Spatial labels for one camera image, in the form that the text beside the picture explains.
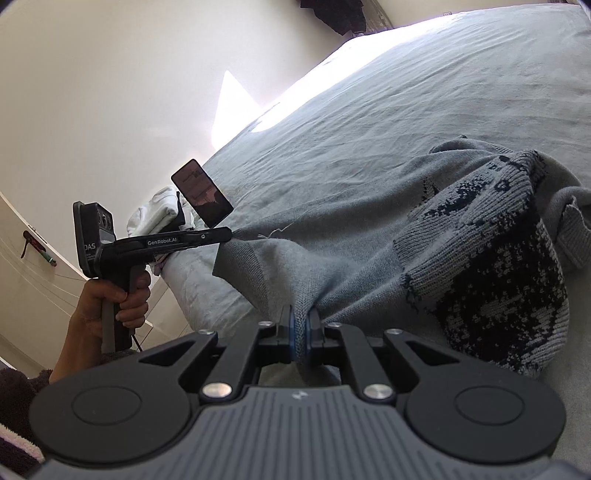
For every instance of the person's left hand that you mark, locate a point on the person's left hand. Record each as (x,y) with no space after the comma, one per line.
(82,345)

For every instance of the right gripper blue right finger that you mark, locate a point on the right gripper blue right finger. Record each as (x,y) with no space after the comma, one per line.
(322,338)

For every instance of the grey knit sweater black pattern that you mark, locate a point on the grey knit sweater black pattern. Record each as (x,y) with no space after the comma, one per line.
(467,245)

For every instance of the grey bed sheet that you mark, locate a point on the grey bed sheet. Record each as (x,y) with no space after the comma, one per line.
(518,77)

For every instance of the dark hanging clothes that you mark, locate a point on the dark hanging clothes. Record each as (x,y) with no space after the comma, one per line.
(356,17)

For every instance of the white cloth at bedside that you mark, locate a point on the white cloth at bedside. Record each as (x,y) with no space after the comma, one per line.
(167,211)

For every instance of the smartphone on gripper mount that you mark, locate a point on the smartphone on gripper mount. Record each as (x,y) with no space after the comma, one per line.
(202,194)

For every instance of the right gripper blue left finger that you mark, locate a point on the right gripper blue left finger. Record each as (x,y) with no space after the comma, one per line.
(276,339)

